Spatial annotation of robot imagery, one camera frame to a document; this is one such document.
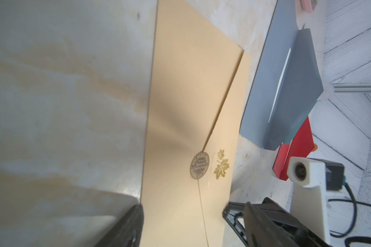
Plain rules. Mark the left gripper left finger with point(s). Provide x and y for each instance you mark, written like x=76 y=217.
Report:
x=127 y=231

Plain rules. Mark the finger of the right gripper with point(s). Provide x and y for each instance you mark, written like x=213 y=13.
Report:
x=231 y=214

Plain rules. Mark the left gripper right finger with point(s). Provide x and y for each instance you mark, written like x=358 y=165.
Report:
x=269 y=225

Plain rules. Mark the red envelope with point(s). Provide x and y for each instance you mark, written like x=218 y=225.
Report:
x=301 y=146

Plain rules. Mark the yellow envelope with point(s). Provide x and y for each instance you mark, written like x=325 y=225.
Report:
x=198 y=88

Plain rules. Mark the grey envelope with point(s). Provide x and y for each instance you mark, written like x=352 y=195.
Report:
x=287 y=83

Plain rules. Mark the light blue envelope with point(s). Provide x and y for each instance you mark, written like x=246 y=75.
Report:
x=292 y=134

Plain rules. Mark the pink tray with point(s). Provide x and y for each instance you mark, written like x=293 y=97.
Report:
x=308 y=6

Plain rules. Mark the right aluminium frame post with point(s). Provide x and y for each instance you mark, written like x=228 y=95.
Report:
x=364 y=88

